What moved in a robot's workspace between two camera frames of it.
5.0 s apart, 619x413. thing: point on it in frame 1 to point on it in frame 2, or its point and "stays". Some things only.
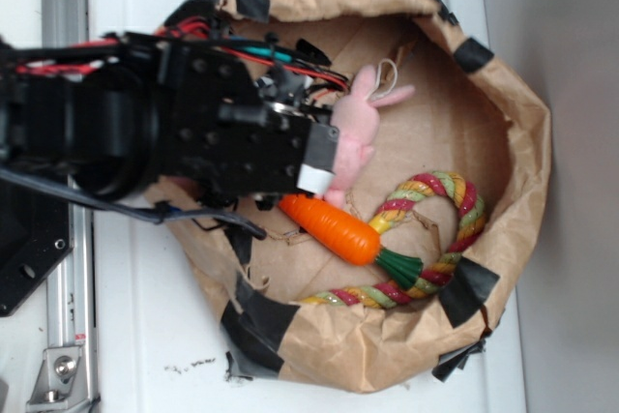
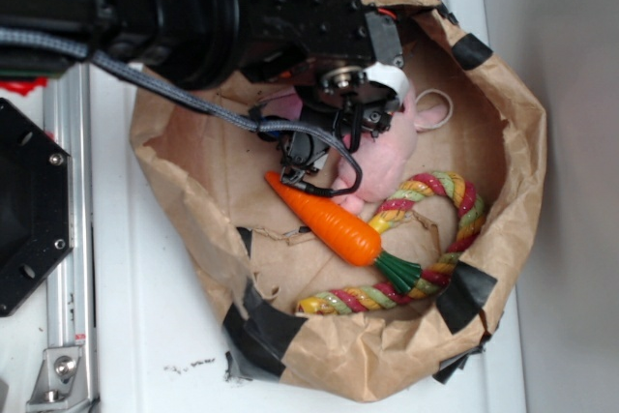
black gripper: (218, 136) to (299, 22)
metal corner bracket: (61, 382) stays
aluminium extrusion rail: (71, 290) stays
